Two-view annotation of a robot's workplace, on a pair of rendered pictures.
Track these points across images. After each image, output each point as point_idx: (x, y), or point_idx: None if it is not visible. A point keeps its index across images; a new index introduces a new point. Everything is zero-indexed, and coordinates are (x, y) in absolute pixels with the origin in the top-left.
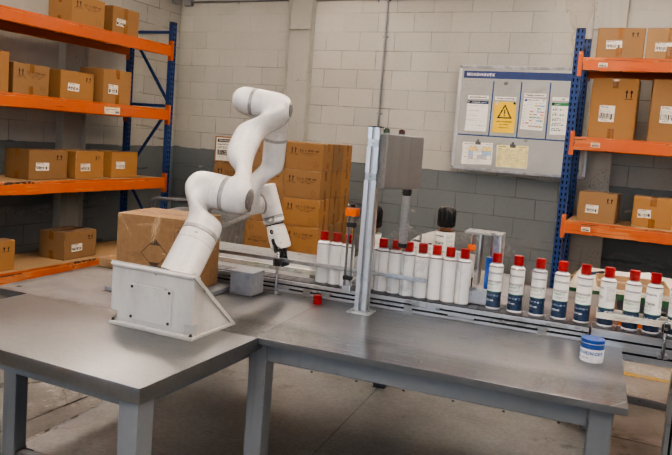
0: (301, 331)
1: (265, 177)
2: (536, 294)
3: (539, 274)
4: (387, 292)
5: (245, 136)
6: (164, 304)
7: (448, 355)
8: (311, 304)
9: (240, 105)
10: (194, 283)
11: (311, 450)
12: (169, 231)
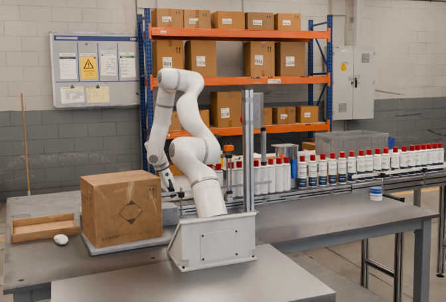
0: (269, 231)
1: (165, 134)
2: (324, 174)
3: (325, 162)
4: None
5: (194, 106)
6: (232, 240)
7: (345, 217)
8: None
9: (171, 82)
10: (254, 218)
11: None
12: (142, 190)
